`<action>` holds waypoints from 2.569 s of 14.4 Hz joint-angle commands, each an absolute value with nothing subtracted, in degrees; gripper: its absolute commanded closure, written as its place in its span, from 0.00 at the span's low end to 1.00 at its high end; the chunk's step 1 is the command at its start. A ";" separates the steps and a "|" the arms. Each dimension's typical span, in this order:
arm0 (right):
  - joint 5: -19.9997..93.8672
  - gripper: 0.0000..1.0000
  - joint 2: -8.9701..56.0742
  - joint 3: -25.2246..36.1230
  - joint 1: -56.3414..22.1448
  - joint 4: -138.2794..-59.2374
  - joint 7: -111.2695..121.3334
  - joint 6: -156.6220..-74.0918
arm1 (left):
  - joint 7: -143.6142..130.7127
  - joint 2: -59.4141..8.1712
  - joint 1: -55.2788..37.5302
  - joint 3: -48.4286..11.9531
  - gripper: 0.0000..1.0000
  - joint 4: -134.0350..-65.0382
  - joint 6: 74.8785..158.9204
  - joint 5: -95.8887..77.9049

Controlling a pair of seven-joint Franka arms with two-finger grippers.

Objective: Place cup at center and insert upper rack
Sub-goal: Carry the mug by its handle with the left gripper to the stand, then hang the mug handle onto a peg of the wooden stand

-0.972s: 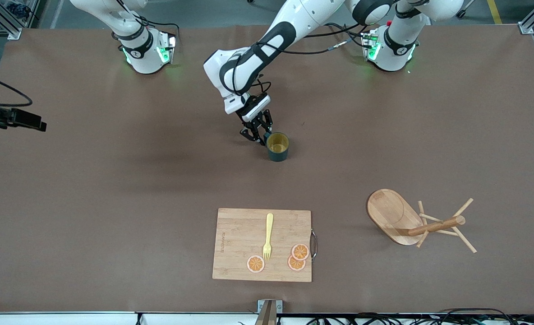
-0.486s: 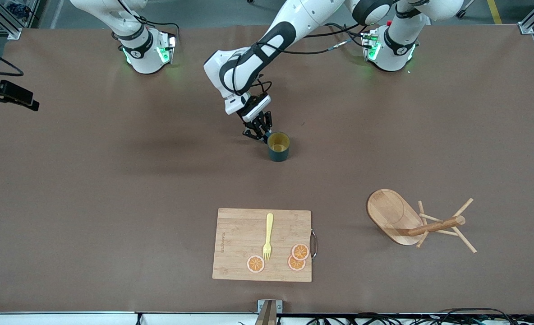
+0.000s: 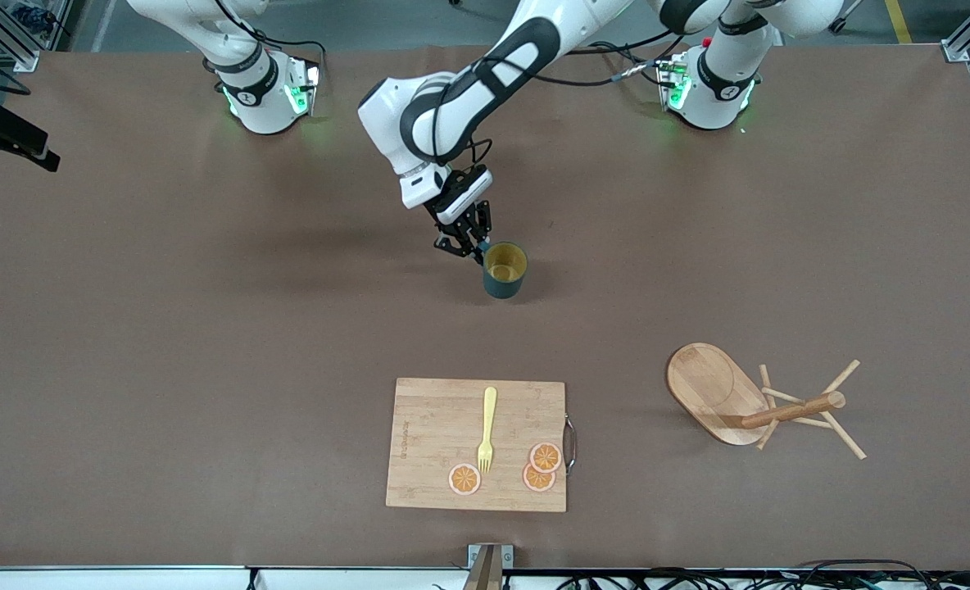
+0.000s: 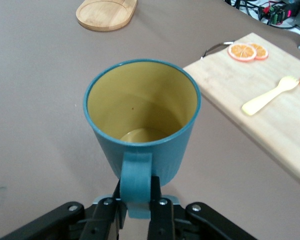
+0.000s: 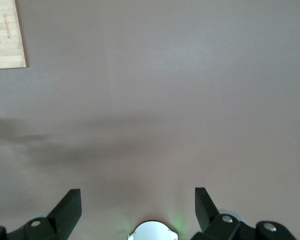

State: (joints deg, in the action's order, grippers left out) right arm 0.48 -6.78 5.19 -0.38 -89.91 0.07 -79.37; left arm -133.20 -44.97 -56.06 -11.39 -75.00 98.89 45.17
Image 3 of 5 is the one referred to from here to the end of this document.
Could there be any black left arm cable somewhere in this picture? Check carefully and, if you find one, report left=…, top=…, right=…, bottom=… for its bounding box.
left=428, top=31, right=687, bottom=165

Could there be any black base cable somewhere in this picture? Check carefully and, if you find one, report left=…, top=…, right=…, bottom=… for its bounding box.
left=211, top=0, right=328, bottom=83
left=608, top=41, right=668, bottom=88

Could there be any dark green cup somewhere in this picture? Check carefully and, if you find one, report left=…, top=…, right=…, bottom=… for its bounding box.
left=482, top=242, right=529, bottom=300

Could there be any wooden mug tree rack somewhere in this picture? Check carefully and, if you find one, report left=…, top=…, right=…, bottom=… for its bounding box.
left=666, top=343, right=868, bottom=461

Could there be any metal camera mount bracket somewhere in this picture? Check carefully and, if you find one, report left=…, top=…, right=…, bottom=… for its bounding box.
left=468, top=543, right=514, bottom=590

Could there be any yellow plastic fork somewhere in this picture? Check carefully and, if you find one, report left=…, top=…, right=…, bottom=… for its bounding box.
left=477, top=387, right=498, bottom=474

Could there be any bamboo cutting board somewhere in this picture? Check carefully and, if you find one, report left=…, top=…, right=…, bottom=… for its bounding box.
left=385, top=377, right=568, bottom=514

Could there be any black looped cable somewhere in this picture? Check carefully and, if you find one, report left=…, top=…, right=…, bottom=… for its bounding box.
left=795, top=559, right=938, bottom=590

